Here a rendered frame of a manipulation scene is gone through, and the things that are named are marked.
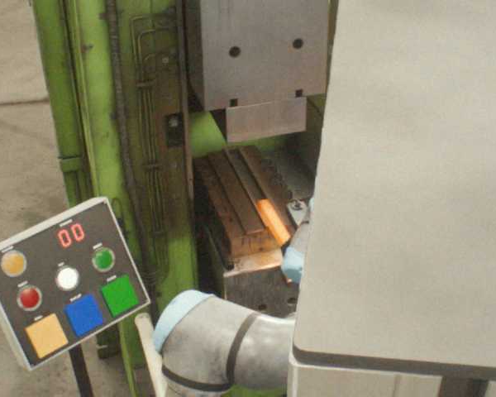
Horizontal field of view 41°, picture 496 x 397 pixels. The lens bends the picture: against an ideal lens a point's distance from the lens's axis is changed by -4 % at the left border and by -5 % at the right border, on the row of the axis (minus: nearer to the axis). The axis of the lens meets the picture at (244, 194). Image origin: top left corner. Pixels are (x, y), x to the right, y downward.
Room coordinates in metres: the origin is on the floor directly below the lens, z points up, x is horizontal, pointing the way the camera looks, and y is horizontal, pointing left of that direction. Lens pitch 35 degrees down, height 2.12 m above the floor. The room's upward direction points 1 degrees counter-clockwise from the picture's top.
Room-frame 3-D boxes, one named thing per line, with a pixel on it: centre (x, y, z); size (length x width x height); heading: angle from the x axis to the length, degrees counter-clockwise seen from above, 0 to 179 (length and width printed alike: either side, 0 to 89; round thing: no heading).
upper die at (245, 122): (1.65, 0.00, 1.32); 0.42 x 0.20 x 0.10; 16
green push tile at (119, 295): (1.19, 0.30, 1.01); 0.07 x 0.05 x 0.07; 131
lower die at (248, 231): (1.65, 0.00, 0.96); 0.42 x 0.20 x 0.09; 16
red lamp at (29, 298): (1.09, 0.48, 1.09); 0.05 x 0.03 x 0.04; 106
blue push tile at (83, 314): (1.12, 0.37, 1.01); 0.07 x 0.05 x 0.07; 131
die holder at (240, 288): (1.68, -0.05, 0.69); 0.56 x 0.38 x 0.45; 16
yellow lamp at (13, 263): (1.12, 0.51, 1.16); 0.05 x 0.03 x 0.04; 106
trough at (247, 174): (1.66, -0.02, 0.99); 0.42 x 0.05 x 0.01; 16
